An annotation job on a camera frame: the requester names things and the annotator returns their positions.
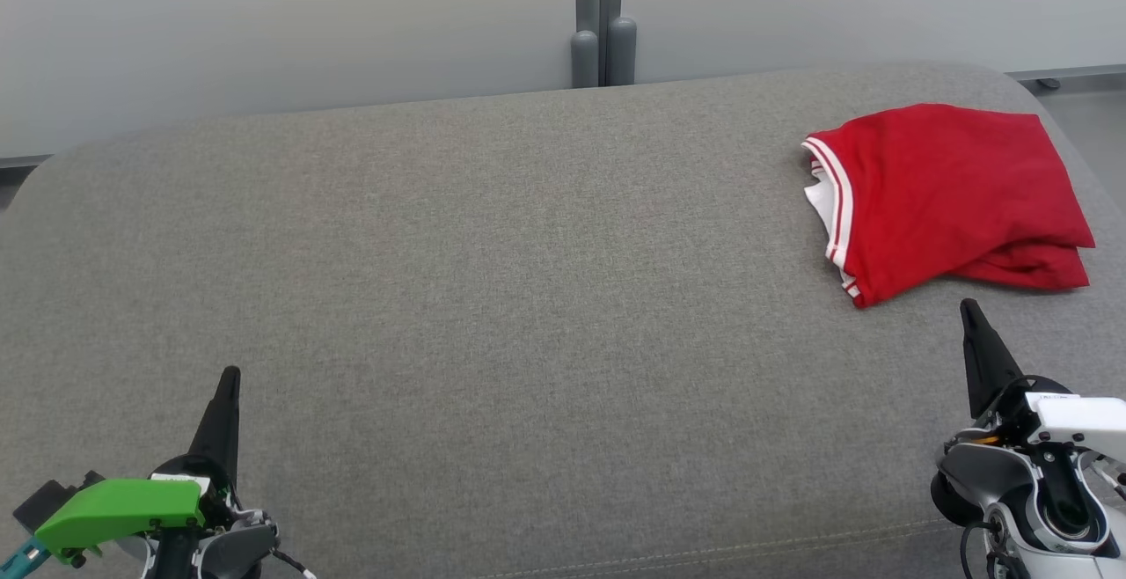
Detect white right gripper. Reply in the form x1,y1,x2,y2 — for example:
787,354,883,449
959,298,1126,467

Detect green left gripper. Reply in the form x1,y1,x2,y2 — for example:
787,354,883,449
33,365,242,562

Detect red shorts white stripe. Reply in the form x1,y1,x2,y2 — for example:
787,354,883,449
948,243,1092,291

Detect red Bulls jersey white sleeves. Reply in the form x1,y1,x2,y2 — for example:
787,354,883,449
801,103,1097,310

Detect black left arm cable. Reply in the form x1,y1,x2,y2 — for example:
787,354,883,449
268,546,319,579

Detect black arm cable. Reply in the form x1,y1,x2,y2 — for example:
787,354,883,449
959,519,1004,579
268,546,319,579

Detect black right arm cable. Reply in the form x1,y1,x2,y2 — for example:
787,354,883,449
959,519,1004,579

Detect teal left camera connector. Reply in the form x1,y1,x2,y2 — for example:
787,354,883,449
0,537,50,579

